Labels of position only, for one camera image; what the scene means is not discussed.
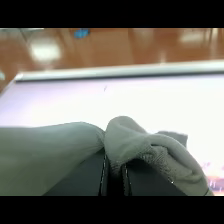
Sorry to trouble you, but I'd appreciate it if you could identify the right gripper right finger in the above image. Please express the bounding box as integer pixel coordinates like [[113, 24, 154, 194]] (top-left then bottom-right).
[[121, 158, 188, 197]]

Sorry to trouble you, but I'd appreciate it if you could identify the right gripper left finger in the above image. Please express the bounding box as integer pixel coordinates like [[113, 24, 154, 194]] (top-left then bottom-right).
[[44, 148, 110, 197]]

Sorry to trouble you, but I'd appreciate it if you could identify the grey green garment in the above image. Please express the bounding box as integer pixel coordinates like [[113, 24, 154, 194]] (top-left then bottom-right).
[[0, 115, 215, 197]]

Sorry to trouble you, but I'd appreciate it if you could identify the silver frame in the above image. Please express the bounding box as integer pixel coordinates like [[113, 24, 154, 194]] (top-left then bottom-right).
[[14, 59, 224, 83]]

